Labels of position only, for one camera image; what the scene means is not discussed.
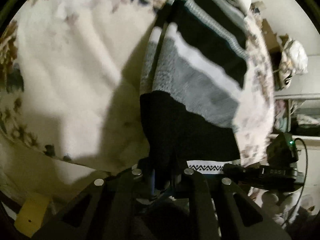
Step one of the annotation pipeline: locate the black grey white striped sock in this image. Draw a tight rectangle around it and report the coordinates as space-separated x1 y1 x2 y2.
140 0 248 128

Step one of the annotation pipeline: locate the black sock with patterned stripe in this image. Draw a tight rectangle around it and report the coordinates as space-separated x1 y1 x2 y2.
135 91 240 204

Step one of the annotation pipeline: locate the white shelf unit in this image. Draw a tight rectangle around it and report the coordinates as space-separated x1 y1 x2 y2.
271 94 319 141

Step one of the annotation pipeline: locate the yellow tag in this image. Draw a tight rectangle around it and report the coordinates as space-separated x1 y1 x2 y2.
14 192 51 238

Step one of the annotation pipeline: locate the white crumpled cloth bundle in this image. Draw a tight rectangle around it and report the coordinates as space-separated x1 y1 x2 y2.
276 34 308 90

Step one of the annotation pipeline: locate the floral fleece blanket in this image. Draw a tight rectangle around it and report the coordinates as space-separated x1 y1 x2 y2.
0 0 276 205

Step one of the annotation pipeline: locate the black cable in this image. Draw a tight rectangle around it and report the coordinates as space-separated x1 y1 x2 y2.
282 137 309 227

